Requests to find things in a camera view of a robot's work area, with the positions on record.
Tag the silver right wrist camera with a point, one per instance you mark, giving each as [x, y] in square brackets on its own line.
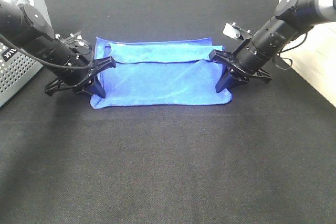
[233, 31]

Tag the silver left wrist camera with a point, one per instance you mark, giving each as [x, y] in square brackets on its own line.
[76, 43]

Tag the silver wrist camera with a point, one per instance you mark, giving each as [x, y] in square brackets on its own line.
[76, 43]
[233, 31]

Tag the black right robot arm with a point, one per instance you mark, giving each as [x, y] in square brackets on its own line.
[291, 19]

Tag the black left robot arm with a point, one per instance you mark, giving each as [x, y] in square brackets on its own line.
[24, 27]

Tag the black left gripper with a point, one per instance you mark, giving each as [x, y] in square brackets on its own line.
[79, 80]

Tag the white plastic storage bin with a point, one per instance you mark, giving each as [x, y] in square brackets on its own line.
[314, 60]

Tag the blue microfibre towel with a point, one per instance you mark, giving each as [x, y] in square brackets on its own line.
[159, 73]

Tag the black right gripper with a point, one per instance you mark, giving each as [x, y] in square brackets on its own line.
[244, 63]

